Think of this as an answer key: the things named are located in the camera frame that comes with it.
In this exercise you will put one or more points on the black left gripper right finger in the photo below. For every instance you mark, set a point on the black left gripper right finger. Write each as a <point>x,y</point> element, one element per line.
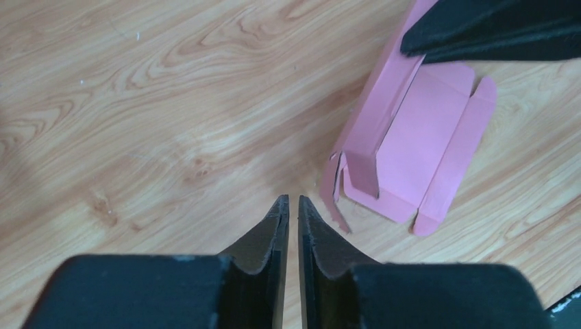
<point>342,287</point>

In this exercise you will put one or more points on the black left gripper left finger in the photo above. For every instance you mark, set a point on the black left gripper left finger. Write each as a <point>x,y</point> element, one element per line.
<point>240,287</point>

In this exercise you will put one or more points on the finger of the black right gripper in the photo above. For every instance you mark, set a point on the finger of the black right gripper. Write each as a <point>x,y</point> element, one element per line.
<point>531,31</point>

